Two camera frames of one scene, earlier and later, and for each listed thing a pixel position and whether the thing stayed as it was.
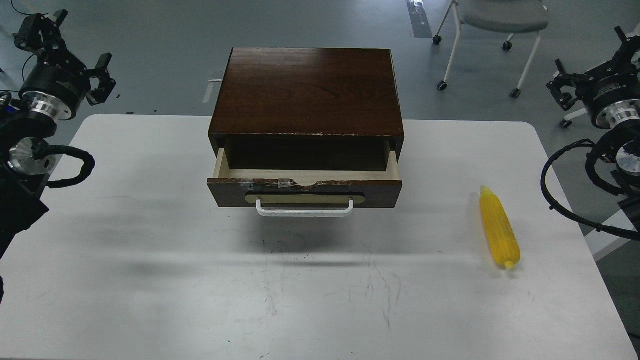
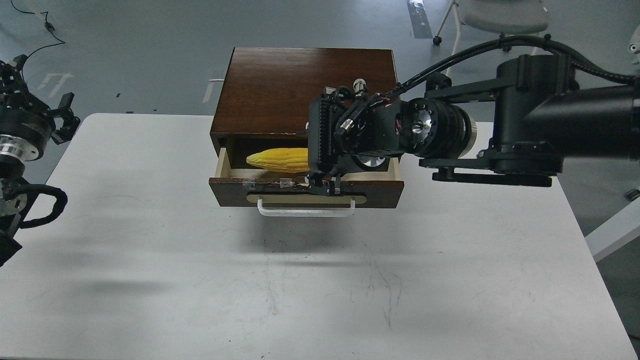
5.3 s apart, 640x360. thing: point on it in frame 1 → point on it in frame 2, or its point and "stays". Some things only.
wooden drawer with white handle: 306,194 stays
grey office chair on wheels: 509,17 stays
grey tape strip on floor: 420,22 stays
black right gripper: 618,81 → 345,127
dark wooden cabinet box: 305,109 stays
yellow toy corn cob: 504,241 → 284,160
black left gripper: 56,72 → 22,113
